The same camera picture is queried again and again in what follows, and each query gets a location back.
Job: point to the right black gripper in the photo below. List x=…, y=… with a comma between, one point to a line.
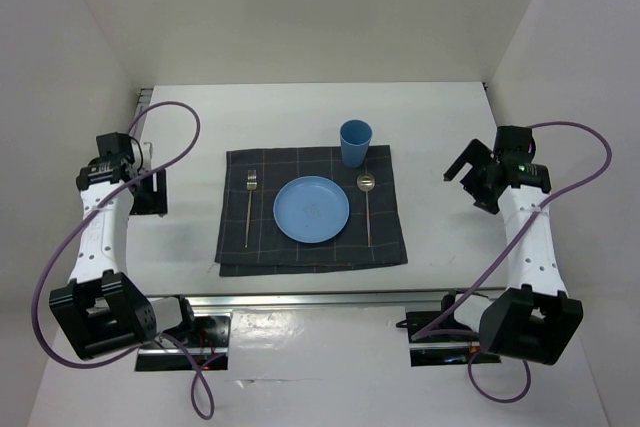
x=475, y=153

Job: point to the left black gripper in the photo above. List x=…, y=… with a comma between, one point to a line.
x=155, y=201

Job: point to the silver fork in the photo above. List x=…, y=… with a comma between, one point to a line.
x=251, y=186

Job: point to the dark grey checked cloth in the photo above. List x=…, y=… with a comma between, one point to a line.
x=270, y=252

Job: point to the blue plastic cup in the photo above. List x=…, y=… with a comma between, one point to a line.
x=355, y=137

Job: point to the blue plastic plate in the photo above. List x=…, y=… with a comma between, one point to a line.
x=311, y=209

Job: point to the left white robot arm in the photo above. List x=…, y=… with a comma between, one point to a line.
x=100, y=310

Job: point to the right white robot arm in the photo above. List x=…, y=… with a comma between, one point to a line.
x=534, y=318

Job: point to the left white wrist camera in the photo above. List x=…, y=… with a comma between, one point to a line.
x=143, y=153

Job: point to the aluminium left rail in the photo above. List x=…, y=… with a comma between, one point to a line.
x=143, y=102

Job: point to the aluminium rail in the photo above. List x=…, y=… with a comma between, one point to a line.
x=421, y=299
x=143, y=102

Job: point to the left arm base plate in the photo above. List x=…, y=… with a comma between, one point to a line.
x=207, y=342

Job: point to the aluminium front rail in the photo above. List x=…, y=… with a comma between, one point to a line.
x=421, y=299

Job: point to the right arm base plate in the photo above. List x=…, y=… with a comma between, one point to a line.
x=441, y=349

